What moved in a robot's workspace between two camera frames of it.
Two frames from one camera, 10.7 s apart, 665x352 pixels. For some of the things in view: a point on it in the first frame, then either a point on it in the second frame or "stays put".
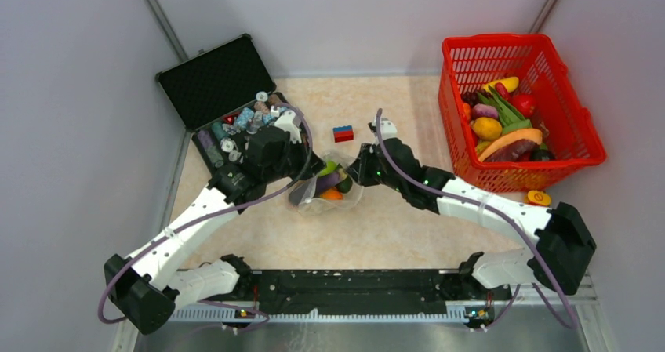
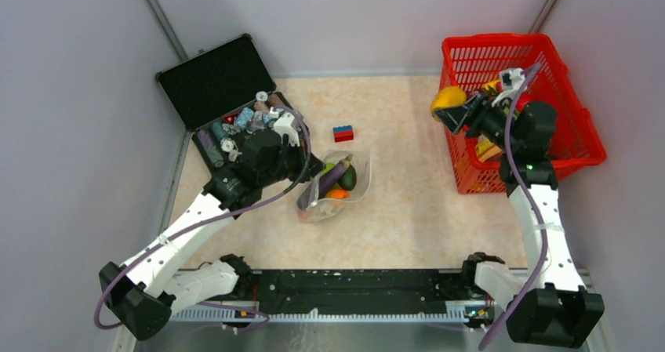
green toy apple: [331, 168] stays put
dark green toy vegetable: [345, 185] stays put
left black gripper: [310, 163] stays put
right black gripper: [360, 168] -> [470, 115]
